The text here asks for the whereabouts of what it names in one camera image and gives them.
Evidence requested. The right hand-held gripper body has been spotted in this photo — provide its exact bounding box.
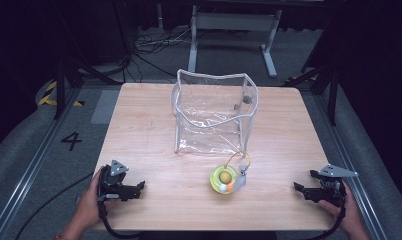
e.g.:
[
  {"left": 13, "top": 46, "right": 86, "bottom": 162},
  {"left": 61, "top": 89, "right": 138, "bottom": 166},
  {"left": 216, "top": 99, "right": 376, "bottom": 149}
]
[{"left": 304, "top": 163, "right": 359, "bottom": 208}]

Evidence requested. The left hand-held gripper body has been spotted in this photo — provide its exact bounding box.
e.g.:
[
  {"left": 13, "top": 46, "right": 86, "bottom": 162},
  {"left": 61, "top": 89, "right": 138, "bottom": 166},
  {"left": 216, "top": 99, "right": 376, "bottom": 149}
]
[{"left": 97, "top": 159, "right": 139, "bottom": 203}]

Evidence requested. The round green toy with balls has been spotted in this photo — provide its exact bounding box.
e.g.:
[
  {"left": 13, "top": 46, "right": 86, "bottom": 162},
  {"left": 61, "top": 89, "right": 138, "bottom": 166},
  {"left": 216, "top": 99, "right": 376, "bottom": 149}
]
[{"left": 209, "top": 151, "right": 252, "bottom": 196}]

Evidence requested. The clear plastic bag white trim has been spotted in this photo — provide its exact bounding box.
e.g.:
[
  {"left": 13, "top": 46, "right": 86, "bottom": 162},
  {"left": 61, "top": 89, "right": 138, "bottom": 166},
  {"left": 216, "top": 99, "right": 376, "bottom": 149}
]
[{"left": 170, "top": 68, "right": 259, "bottom": 155}]

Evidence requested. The person's left hand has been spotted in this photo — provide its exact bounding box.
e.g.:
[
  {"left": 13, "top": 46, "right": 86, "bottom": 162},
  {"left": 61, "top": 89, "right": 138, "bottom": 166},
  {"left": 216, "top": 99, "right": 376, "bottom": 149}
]
[{"left": 76, "top": 165, "right": 118, "bottom": 232}]

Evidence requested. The person's right hand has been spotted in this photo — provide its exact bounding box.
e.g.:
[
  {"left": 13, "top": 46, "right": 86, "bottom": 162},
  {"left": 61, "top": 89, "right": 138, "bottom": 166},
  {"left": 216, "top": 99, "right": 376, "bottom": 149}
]
[{"left": 317, "top": 181, "right": 364, "bottom": 236}]

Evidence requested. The black metal stand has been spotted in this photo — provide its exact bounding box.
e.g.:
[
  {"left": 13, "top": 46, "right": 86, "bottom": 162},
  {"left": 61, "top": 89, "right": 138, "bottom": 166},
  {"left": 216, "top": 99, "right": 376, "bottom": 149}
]
[
  {"left": 283, "top": 49, "right": 340, "bottom": 127},
  {"left": 53, "top": 0, "right": 123, "bottom": 120}
]

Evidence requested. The yellow black hazard tape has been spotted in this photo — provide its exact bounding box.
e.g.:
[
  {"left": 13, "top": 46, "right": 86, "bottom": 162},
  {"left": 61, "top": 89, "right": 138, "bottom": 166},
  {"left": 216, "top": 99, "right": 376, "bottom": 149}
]
[{"left": 37, "top": 81, "right": 85, "bottom": 108}]

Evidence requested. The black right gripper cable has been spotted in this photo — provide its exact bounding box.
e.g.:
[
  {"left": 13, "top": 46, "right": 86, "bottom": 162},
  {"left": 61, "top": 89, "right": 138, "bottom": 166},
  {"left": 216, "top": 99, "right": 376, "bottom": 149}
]
[{"left": 300, "top": 186, "right": 347, "bottom": 240}]

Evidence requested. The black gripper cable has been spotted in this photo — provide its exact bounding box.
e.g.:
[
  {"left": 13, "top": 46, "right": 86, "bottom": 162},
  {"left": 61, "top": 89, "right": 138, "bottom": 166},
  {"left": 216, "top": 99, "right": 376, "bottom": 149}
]
[
  {"left": 97, "top": 198, "right": 144, "bottom": 240},
  {"left": 300, "top": 186, "right": 347, "bottom": 240}
]

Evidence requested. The aluminium floor rail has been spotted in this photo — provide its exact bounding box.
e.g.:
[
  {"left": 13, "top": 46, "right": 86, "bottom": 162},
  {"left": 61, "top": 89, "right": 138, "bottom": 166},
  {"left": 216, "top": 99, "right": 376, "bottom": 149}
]
[
  {"left": 313, "top": 94, "right": 390, "bottom": 240},
  {"left": 0, "top": 87, "right": 84, "bottom": 240}
]

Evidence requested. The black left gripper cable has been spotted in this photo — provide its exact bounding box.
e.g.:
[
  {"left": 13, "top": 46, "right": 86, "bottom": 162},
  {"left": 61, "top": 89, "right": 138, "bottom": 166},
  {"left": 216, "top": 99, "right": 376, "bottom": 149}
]
[{"left": 97, "top": 198, "right": 144, "bottom": 240}]

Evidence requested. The black cable on floor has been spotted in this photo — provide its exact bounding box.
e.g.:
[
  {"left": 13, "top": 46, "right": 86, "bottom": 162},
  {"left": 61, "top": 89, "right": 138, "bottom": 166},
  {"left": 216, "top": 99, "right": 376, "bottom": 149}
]
[{"left": 14, "top": 171, "right": 96, "bottom": 240}]

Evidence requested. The tangle of floor cables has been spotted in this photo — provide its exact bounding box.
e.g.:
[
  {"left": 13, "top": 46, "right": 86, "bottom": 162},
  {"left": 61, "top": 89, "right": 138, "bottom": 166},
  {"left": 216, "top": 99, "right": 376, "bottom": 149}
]
[{"left": 122, "top": 26, "right": 250, "bottom": 84}]

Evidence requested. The white metal table frame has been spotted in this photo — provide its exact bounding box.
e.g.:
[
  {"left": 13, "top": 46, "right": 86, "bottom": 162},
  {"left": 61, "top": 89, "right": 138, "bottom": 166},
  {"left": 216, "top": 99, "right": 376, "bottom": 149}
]
[{"left": 187, "top": 4, "right": 283, "bottom": 79}]

